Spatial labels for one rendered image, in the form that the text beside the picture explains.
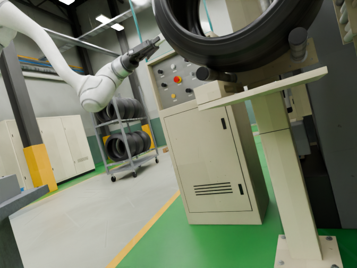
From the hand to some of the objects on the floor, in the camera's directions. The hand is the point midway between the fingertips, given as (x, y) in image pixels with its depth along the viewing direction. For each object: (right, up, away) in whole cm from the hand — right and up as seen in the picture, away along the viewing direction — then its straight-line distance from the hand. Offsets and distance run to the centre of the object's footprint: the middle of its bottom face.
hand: (161, 38), depth 88 cm
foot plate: (+69, -96, +17) cm, 120 cm away
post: (+69, -96, +17) cm, 120 cm away
